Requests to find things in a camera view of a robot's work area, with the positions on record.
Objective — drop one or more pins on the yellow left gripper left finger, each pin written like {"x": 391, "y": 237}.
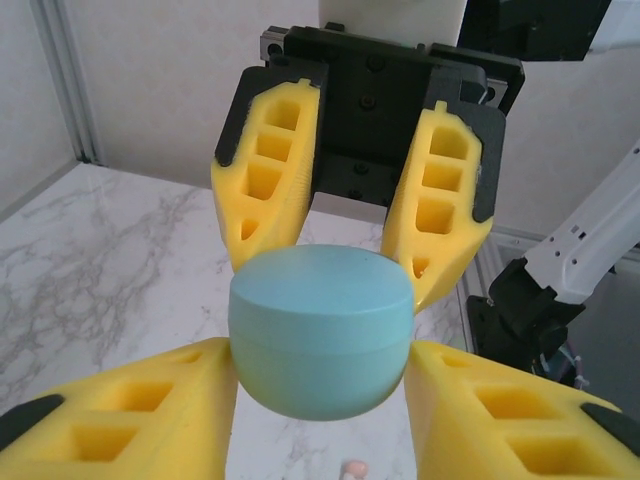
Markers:
{"x": 125, "y": 430}

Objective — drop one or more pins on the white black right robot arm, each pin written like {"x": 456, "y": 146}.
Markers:
{"x": 580, "y": 250}

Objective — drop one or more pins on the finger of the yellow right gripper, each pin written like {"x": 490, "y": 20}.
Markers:
{"x": 295, "y": 200}
{"x": 462, "y": 250}

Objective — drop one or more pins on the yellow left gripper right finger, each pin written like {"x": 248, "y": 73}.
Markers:
{"x": 500, "y": 450}

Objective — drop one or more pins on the aluminium frame post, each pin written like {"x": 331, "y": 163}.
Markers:
{"x": 70, "y": 75}

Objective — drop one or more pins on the teal earbud charging case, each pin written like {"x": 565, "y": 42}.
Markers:
{"x": 320, "y": 325}

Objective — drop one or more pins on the aluminium table edge rail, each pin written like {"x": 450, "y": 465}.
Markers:
{"x": 520, "y": 236}

